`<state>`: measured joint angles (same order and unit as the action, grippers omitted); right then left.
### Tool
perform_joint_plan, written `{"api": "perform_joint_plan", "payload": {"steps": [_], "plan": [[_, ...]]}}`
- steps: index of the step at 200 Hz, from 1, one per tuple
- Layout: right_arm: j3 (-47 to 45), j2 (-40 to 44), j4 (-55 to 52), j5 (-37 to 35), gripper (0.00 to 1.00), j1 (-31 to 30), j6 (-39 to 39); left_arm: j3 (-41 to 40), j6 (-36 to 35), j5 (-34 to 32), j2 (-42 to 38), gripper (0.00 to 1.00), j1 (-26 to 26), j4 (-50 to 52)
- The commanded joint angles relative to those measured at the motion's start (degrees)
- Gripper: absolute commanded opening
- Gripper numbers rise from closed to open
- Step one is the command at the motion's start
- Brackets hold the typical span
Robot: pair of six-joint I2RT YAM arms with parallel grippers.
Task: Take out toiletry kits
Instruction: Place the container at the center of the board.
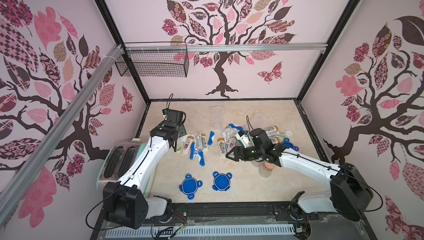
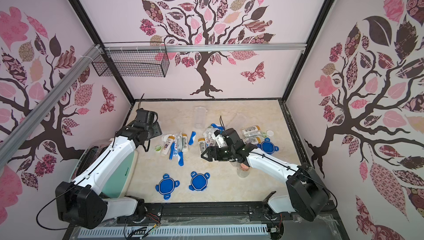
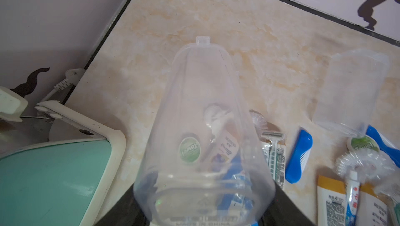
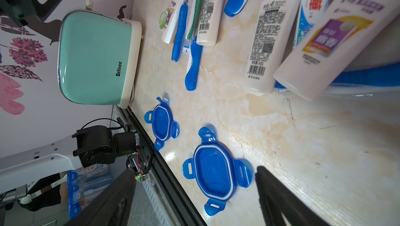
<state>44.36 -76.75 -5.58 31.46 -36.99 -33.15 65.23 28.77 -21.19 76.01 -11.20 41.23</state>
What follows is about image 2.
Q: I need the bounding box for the clear plastic toiletry bag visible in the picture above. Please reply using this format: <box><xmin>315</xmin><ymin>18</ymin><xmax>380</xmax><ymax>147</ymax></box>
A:
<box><xmin>203</xmin><ymin>126</ymin><xmax>220</xmax><ymax>147</ymax></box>

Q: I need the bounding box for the blue lid toiletry container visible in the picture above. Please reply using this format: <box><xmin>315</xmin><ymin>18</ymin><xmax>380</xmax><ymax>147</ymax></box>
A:
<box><xmin>228</xmin><ymin>113</ymin><xmax>247</xmax><ymax>131</ymax></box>
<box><xmin>194</xmin><ymin>106</ymin><xmax>208</xmax><ymax>130</ymax></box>

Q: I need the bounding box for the detached blue container lid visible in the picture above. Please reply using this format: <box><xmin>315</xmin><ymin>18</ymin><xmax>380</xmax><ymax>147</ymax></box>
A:
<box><xmin>257</xmin><ymin>138</ymin><xmax>279</xmax><ymax>155</ymax></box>

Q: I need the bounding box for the small white round cap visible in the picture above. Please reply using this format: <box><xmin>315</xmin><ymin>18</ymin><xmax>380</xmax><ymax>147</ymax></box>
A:
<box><xmin>266</xmin><ymin>130</ymin><xmax>274</xmax><ymax>137</ymax></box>

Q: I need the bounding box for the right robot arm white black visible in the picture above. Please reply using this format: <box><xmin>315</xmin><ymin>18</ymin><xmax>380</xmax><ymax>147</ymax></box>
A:
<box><xmin>201</xmin><ymin>128</ymin><xmax>331</xmax><ymax>222</ymax></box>

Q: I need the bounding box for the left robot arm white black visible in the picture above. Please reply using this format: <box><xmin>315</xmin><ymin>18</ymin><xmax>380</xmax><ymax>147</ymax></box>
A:
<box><xmin>55</xmin><ymin>109</ymin><xmax>162</xmax><ymax>229</ymax></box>

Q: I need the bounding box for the small corked glass jar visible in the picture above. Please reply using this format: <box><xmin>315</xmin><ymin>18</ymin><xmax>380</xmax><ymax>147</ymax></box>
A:
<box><xmin>237</xmin><ymin>164</ymin><xmax>250</xmax><ymax>178</ymax></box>

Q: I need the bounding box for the mint green silver toaster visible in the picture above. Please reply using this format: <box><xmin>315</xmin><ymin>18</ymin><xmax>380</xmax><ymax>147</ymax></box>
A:
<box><xmin>69</xmin><ymin>139</ymin><xmax>138</xmax><ymax>199</ymax></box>

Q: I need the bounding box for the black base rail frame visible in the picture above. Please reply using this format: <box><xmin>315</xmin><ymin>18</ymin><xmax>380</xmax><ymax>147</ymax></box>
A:
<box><xmin>64</xmin><ymin>201</ymin><xmax>349</xmax><ymax>240</ymax></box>

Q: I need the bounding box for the black wire basket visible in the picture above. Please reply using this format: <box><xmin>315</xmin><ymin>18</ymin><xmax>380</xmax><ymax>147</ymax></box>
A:
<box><xmin>92</xmin><ymin>41</ymin><xmax>170</xmax><ymax>78</ymax></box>

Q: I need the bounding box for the back aluminium rail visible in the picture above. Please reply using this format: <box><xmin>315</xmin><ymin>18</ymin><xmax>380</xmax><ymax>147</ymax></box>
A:
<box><xmin>104</xmin><ymin>43</ymin><xmax>307</xmax><ymax>53</ymax></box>

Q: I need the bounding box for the aluminium rail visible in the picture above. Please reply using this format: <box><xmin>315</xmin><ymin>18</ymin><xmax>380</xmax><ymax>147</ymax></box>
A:
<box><xmin>104</xmin><ymin>43</ymin><xmax>307</xmax><ymax>53</ymax></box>
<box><xmin>1</xmin><ymin>44</ymin><xmax>102</xmax><ymax>167</ymax></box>

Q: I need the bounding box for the white slotted cable duct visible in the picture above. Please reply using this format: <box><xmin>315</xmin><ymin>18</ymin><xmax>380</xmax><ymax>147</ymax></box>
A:
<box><xmin>76</xmin><ymin>224</ymin><xmax>269</xmax><ymax>240</ymax></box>

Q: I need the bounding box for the left aluminium rail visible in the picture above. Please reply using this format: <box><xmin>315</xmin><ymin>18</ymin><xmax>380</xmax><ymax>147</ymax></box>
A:
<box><xmin>1</xmin><ymin>44</ymin><xmax>102</xmax><ymax>167</ymax></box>

